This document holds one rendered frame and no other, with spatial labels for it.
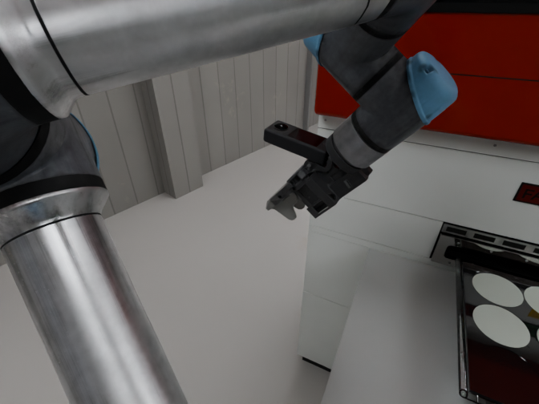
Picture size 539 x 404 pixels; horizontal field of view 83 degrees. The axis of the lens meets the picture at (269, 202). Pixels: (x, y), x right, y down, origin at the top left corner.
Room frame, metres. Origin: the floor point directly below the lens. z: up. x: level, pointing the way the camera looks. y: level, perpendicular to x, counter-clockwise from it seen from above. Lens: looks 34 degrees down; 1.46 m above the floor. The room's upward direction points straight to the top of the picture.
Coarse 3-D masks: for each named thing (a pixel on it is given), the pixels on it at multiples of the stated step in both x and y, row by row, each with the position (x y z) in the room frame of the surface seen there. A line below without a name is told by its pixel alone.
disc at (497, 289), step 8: (472, 280) 0.51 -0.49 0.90; (480, 280) 0.50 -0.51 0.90; (488, 280) 0.50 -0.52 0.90; (496, 280) 0.50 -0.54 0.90; (504, 280) 0.50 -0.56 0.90; (480, 288) 0.48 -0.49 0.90; (488, 288) 0.48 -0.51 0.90; (496, 288) 0.48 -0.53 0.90; (504, 288) 0.48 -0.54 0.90; (512, 288) 0.48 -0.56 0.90; (488, 296) 0.46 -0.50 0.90; (496, 296) 0.46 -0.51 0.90; (504, 296) 0.46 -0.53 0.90; (512, 296) 0.46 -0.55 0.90; (520, 296) 0.46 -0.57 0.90; (496, 304) 0.44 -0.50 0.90; (504, 304) 0.43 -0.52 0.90; (512, 304) 0.43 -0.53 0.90; (520, 304) 0.43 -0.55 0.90
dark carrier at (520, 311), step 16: (464, 272) 0.53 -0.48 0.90; (480, 272) 0.53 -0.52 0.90; (496, 272) 0.53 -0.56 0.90; (464, 288) 0.48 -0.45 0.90; (464, 304) 0.44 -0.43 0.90; (480, 304) 0.44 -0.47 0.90; (528, 304) 0.44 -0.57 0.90; (528, 320) 0.40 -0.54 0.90; (480, 336) 0.36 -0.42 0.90; (480, 352) 0.33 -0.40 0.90; (496, 352) 0.33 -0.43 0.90; (512, 352) 0.33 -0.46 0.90; (528, 352) 0.33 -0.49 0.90; (480, 368) 0.30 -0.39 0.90; (496, 368) 0.30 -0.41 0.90; (512, 368) 0.30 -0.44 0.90; (528, 368) 0.30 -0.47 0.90; (480, 384) 0.27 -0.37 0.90; (496, 384) 0.27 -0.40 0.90; (512, 384) 0.27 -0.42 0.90; (528, 384) 0.27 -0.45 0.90; (496, 400) 0.24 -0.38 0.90; (512, 400) 0.24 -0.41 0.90; (528, 400) 0.24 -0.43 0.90
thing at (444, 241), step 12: (444, 240) 0.62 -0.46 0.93; (456, 240) 0.61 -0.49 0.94; (468, 240) 0.60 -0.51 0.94; (432, 252) 0.63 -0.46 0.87; (480, 252) 0.58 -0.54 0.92; (492, 252) 0.57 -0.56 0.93; (504, 252) 0.56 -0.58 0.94; (516, 252) 0.55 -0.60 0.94; (444, 264) 0.61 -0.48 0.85; (480, 264) 0.59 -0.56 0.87; (528, 264) 0.54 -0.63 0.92
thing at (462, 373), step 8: (456, 264) 0.56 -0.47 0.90; (456, 272) 0.53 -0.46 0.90; (456, 280) 0.50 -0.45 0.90; (456, 288) 0.48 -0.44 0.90; (456, 296) 0.46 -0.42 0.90; (456, 304) 0.44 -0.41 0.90; (456, 312) 0.42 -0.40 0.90; (456, 320) 0.40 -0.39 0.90; (464, 336) 0.36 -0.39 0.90; (464, 344) 0.34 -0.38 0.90; (464, 352) 0.32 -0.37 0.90; (464, 360) 0.31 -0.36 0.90; (464, 368) 0.29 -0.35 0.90; (464, 376) 0.28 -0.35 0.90; (464, 384) 0.27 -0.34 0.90; (464, 392) 0.25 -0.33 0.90
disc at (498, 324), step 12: (480, 312) 0.42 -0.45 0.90; (492, 312) 0.42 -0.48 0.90; (504, 312) 0.42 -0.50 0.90; (480, 324) 0.39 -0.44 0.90; (492, 324) 0.39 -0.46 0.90; (504, 324) 0.39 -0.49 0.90; (516, 324) 0.39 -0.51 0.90; (492, 336) 0.36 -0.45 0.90; (504, 336) 0.36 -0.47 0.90; (516, 336) 0.36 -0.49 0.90; (528, 336) 0.36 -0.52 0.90
